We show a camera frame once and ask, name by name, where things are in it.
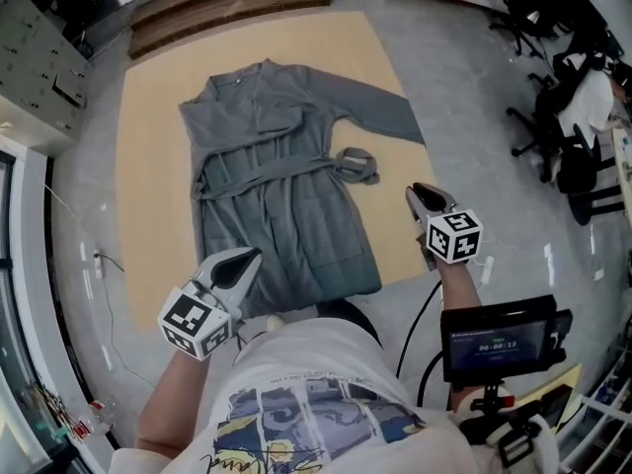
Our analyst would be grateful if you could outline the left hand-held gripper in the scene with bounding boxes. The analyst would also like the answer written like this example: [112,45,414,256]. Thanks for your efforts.
[156,247,264,362]

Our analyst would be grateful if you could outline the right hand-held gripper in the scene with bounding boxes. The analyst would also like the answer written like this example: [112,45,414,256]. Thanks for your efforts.
[405,182,484,272]

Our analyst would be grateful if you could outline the grey robe with belt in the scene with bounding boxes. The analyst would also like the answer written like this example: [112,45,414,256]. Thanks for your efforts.
[177,58,427,318]

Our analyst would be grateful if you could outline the person's left forearm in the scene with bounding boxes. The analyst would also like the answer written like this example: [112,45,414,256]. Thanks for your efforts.
[135,348,213,458]

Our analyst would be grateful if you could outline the person's right forearm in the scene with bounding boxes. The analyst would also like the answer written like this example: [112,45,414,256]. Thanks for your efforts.
[434,259,483,311]

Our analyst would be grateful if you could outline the person's white printed t-shirt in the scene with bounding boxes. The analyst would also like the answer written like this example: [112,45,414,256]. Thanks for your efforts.
[111,316,559,474]

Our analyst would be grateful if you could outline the person's black trousers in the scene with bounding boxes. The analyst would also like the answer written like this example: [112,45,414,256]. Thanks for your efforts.
[315,298,386,350]

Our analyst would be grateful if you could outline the black office chair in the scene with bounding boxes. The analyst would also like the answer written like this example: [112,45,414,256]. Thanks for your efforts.
[506,69,613,182]
[488,0,608,58]

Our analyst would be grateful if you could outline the black monitor screen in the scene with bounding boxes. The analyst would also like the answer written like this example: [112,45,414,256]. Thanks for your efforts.
[439,293,574,389]

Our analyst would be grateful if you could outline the clear plastic bottle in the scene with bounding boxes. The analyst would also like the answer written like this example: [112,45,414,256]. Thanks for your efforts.
[88,397,119,434]

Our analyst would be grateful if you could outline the small wooden side table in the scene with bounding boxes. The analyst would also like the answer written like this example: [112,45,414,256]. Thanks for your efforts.
[540,362,584,436]

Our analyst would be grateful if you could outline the black framed glass window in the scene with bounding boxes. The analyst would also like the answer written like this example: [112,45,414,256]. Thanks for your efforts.
[0,145,36,474]

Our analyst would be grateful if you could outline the black flat device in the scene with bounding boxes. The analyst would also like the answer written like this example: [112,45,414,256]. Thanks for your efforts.
[542,385,574,429]

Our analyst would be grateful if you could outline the brown wooden platform steps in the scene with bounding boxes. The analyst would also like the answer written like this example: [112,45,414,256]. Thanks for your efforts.
[127,0,333,61]

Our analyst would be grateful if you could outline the grey metal locker cabinet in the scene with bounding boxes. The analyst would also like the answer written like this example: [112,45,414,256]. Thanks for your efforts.
[0,0,95,155]

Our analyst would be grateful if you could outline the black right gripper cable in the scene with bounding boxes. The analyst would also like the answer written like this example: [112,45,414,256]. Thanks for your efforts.
[394,278,443,379]

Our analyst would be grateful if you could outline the black monitor cable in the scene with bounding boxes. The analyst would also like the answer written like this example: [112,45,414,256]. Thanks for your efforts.
[417,351,445,409]

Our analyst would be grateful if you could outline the black monitor mount rig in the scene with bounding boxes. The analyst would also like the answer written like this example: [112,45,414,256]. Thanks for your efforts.
[456,382,544,468]

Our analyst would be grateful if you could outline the bundle of coloured wires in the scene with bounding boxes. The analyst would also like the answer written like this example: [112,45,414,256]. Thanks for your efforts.
[29,382,68,443]

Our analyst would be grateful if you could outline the white low wire rack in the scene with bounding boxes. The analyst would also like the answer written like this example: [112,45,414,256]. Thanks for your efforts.
[557,362,632,474]

